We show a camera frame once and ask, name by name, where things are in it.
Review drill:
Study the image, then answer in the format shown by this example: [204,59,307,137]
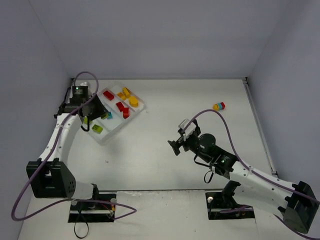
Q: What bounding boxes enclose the long green lego brick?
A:
[83,116,93,125]

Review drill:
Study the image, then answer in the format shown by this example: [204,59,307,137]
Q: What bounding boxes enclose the small blue lego brick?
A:
[100,112,113,120]

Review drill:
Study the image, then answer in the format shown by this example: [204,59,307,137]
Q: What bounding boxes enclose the red flower lego brick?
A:
[103,90,115,101]

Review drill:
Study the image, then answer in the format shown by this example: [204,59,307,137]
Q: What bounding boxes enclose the red curved lego brick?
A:
[115,102,125,112]

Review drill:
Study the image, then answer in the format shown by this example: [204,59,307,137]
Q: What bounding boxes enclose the yellow blue red lego stack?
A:
[212,102,226,111]

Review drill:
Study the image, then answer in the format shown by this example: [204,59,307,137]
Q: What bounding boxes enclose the long yellow lego brick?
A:
[122,87,131,99]

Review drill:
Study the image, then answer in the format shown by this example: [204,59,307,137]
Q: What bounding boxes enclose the yellow curved lego brick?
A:
[128,96,139,108]

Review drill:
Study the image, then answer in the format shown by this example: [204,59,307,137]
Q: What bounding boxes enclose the yellow square lego brick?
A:
[117,92,127,101]

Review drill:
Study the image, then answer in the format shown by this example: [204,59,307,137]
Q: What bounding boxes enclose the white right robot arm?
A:
[168,119,319,234]

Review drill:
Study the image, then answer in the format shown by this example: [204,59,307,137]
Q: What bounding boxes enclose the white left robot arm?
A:
[26,85,108,200]

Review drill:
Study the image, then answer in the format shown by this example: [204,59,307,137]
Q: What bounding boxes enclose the clear plastic divided tray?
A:
[87,82,146,145]

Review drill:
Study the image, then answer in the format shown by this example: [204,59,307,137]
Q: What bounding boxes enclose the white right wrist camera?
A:
[178,119,197,142]

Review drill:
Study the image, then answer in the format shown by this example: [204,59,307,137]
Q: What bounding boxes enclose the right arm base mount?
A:
[205,191,255,221]

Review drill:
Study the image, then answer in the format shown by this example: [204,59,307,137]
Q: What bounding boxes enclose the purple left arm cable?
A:
[10,71,138,222]

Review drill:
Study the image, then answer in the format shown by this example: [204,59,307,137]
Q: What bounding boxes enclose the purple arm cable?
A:
[10,71,138,222]
[184,108,320,240]

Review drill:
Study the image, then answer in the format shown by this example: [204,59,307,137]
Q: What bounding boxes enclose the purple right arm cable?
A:
[184,108,320,240]

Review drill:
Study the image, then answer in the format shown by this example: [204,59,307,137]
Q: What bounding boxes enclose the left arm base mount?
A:
[68,193,117,223]

